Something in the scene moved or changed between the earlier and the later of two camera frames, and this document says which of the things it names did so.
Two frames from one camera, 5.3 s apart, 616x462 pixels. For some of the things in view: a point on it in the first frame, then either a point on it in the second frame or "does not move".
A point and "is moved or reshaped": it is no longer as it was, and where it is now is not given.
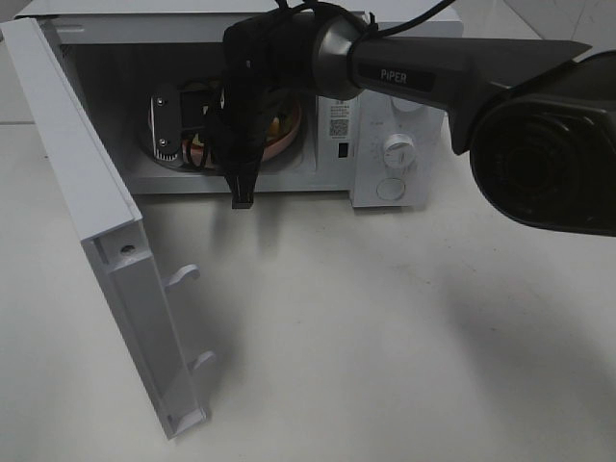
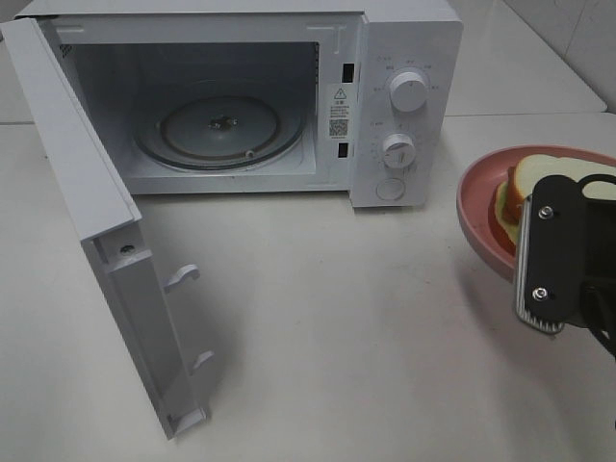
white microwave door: [111, 226] does not move
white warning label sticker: [339, 119] does not move
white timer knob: [399, 151] does not move
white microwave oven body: [154, 78] does not move
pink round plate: [194, 157] → [475, 185]
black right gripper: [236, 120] → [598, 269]
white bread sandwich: [279, 129] is moved or reshaped
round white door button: [391, 189] does not move
